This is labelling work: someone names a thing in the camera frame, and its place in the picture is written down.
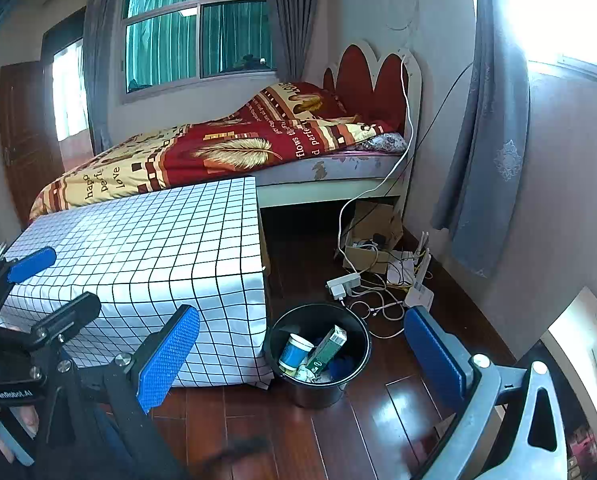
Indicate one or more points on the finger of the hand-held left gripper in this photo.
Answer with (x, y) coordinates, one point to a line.
(71, 312)
(28, 265)

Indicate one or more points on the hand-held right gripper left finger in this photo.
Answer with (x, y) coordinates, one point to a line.
(166, 360)

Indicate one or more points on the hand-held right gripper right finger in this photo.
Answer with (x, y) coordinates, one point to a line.
(436, 355)

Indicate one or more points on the dark blue bag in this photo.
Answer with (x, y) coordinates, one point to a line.
(342, 364)

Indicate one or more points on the green white carton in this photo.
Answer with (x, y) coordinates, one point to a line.
(331, 347)

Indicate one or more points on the black trash bin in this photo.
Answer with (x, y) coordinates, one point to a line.
(318, 392)

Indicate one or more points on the white wrapper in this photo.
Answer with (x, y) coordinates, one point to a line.
(309, 374)

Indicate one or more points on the person's left hand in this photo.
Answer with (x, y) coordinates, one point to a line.
(26, 417)

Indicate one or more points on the white router with antennas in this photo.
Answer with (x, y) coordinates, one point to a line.
(418, 285)

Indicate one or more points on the table with checked cloth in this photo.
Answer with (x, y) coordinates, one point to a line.
(153, 260)

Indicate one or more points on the brown cardboard box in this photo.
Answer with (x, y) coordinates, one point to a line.
(373, 230)

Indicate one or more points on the brown wooden door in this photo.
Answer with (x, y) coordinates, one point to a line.
(28, 125)

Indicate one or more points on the bright window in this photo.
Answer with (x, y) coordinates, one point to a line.
(553, 5)
(71, 90)

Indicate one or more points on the grey floral mattress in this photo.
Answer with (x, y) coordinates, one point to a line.
(348, 165)

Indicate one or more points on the grey curtain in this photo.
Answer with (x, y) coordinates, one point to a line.
(291, 15)
(488, 125)
(98, 60)

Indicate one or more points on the floral pillow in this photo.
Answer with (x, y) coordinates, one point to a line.
(388, 142)

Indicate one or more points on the bed with red-yellow blanket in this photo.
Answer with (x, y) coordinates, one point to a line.
(228, 145)

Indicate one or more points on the teal curtain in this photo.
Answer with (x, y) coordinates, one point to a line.
(168, 45)

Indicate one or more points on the large white-framed window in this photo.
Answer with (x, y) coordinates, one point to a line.
(198, 35)

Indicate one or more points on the white bed with red headboard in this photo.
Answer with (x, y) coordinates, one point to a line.
(368, 75)

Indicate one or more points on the small dark object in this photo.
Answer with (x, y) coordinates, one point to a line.
(251, 60)

